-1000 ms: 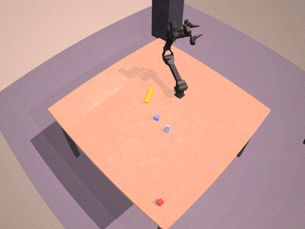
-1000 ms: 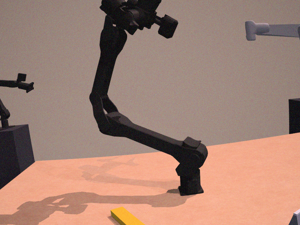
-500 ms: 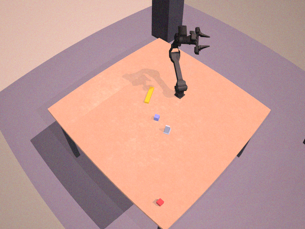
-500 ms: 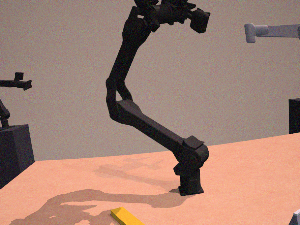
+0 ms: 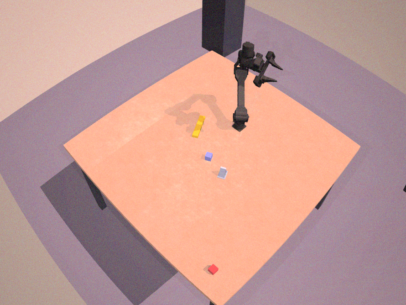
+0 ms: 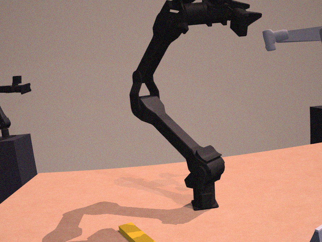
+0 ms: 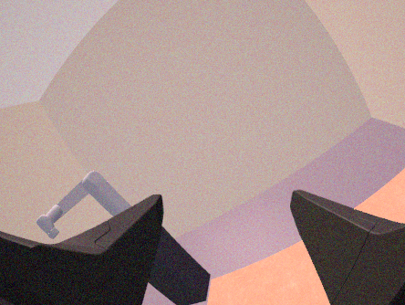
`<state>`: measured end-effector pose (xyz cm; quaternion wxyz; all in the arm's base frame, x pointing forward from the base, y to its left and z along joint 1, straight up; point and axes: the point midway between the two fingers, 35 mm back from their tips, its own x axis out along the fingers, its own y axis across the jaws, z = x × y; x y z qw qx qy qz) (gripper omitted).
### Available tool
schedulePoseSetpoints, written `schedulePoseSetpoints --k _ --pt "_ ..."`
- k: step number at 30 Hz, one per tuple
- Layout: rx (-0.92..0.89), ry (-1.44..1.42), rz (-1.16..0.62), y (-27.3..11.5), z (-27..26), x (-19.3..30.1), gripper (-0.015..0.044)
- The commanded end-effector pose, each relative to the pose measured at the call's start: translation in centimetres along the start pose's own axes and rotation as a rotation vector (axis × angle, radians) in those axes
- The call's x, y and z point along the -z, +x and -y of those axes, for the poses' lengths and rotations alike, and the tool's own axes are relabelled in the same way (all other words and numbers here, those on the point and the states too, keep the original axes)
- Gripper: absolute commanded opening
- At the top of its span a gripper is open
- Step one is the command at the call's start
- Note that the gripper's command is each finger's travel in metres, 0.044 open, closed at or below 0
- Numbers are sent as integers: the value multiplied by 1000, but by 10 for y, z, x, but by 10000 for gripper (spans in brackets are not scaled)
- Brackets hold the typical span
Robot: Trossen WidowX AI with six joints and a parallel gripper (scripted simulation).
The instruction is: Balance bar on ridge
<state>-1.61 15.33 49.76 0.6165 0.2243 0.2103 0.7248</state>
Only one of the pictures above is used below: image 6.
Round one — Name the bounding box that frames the yellow bar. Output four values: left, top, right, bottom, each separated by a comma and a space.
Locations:
119, 222, 155, 242

